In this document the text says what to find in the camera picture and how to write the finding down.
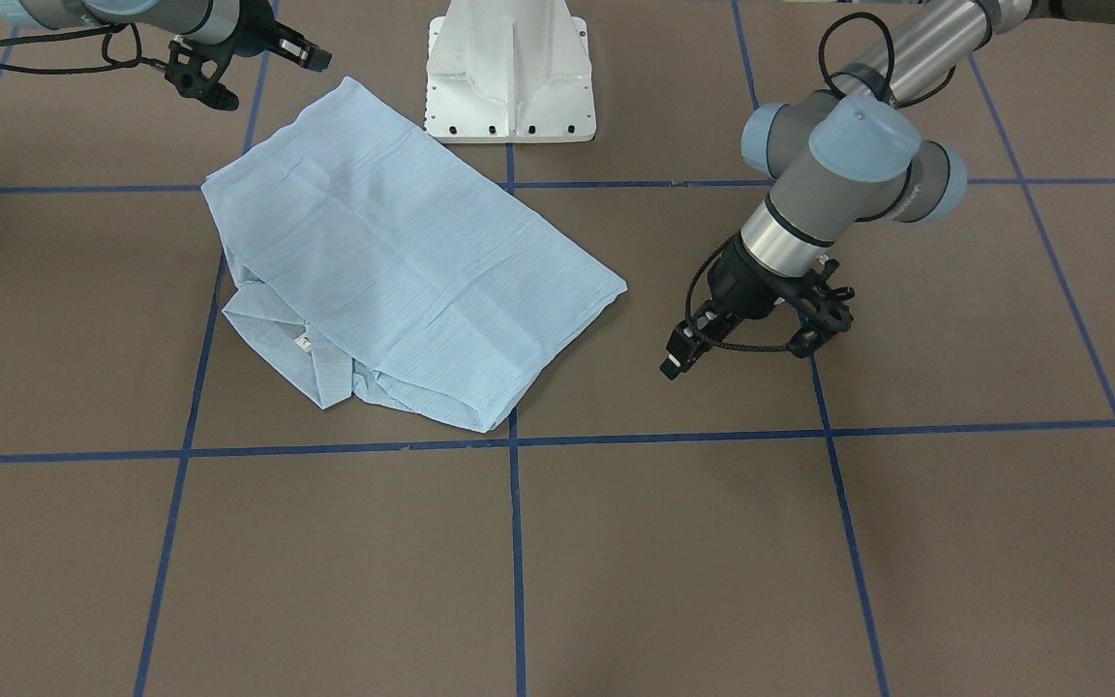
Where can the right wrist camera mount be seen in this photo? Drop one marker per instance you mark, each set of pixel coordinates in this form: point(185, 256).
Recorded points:
point(196, 70)

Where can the light blue button-up shirt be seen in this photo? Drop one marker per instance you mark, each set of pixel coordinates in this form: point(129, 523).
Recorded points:
point(368, 261)

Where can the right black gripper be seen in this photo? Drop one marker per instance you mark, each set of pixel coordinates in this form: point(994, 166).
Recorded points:
point(253, 31)

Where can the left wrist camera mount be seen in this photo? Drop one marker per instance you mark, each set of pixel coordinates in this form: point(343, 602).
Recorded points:
point(824, 310)

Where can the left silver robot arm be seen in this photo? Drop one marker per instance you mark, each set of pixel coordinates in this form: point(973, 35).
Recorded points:
point(845, 155)

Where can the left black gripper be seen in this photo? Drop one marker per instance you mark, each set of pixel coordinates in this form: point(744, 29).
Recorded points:
point(743, 284)

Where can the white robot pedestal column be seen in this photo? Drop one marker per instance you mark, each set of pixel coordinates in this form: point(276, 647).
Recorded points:
point(509, 72)

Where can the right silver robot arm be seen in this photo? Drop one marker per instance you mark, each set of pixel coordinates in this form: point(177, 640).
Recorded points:
point(204, 22)

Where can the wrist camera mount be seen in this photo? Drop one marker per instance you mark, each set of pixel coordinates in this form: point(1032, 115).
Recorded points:
point(196, 70)
point(824, 310)

